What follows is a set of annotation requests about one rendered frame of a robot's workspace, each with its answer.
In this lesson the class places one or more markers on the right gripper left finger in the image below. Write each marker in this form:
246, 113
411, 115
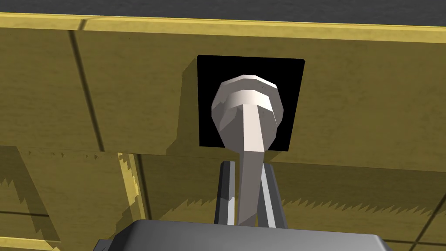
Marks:
224, 195

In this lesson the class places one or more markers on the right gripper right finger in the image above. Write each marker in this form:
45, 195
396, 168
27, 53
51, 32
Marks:
271, 202

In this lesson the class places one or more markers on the yellow wooden drawer front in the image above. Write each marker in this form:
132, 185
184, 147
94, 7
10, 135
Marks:
355, 104

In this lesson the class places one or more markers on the yellow wooden cupboard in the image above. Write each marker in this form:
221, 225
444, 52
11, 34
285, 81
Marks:
73, 195

